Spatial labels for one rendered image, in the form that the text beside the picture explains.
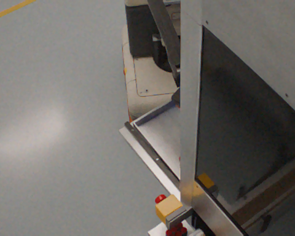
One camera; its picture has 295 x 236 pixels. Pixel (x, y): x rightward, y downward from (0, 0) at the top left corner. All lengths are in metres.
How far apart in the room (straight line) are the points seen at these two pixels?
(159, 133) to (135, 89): 0.92
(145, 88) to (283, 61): 2.04
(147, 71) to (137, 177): 0.59
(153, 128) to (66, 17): 1.92
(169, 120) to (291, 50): 1.21
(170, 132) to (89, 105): 1.28
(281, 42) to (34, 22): 3.04
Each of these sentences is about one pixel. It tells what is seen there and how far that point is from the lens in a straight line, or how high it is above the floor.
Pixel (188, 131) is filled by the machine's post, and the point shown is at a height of 1.42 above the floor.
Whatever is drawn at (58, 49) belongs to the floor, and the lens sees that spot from 3.45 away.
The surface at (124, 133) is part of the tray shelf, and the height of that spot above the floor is 0.88.
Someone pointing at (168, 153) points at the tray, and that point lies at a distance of 1.84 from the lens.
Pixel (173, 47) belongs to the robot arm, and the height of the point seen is 1.31.
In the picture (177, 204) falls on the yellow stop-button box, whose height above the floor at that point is 1.03.
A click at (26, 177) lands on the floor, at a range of 2.91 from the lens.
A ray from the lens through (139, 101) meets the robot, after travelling 2.73.
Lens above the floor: 2.46
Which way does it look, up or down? 57 degrees down
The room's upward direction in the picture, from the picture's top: straight up
